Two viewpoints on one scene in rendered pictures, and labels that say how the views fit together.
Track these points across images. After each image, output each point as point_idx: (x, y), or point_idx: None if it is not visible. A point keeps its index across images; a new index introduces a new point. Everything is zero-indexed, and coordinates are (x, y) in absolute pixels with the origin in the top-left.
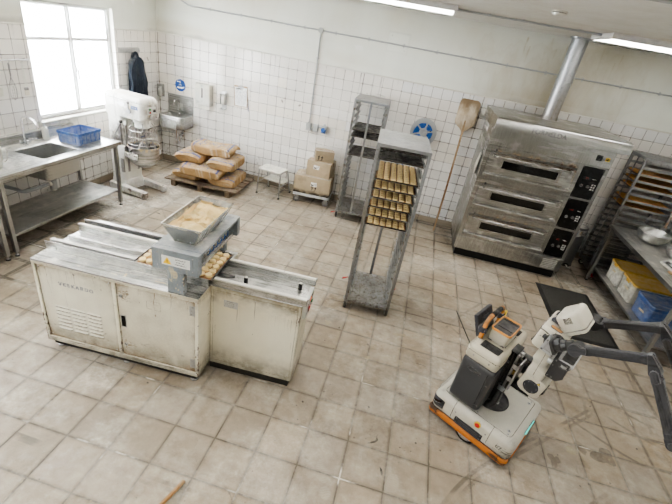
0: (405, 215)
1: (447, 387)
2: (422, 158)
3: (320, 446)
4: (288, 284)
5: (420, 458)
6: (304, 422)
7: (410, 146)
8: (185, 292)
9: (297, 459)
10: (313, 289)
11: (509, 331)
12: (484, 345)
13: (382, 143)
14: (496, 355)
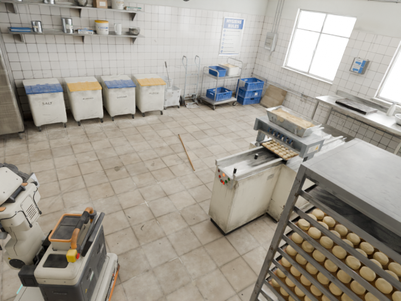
0: (295, 288)
1: (109, 260)
2: (383, 249)
3: (164, 207)
4: (243, 171)
5: (110, 236)
6: (182, 211)
7: (348, 163)
8: (257, 140)
9: (168, 197)
10: (230, 177)
11: (64, 224)
12: (87, 217)
13: (352, 140)
14: (74, 212)
